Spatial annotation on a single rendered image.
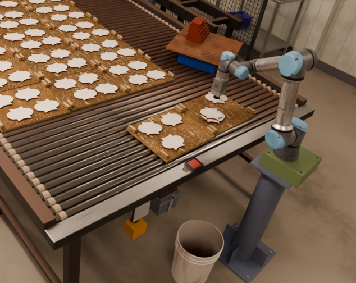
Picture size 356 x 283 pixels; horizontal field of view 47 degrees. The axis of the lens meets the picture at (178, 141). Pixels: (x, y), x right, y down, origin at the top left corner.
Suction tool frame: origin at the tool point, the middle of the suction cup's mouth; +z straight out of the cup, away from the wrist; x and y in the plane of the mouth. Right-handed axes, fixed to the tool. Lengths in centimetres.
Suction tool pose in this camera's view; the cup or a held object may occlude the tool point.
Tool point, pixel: (215, 99)
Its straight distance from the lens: 257.7
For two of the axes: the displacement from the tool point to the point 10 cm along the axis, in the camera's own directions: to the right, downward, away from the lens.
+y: -5.7, 4.3, -7.0
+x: 8.0, 4.7, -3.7
